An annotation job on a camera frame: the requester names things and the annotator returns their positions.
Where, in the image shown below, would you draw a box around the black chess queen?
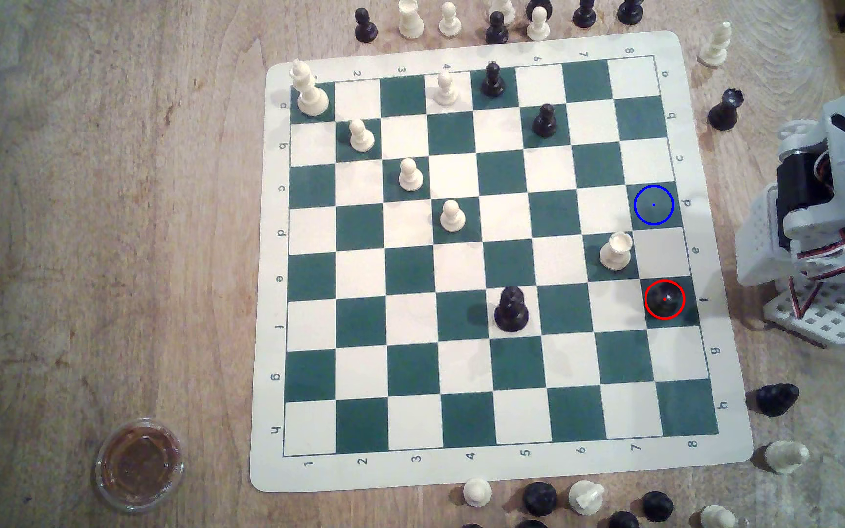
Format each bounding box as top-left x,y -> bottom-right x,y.
493,286 -> 530,331

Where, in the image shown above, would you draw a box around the red black servo cables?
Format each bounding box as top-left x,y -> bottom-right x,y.
789,227 -> 845,320

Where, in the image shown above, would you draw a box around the white chess rook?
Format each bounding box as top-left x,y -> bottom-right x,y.
599,232 -> 634,271

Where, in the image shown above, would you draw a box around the green white chess board mat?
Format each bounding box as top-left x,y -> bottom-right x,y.
249,30 -> 754,494

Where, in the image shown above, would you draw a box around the white chess king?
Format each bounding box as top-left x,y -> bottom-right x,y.
289,60 -> 330,117

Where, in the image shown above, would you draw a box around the black chess rook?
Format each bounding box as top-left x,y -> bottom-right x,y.
650,285 -> 682,316

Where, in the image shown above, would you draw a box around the white chess bishop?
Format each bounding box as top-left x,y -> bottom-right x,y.
698,21 -> 732,68

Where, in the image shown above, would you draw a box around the white perforated base plate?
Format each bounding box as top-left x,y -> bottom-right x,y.
763,282 -> 845,349

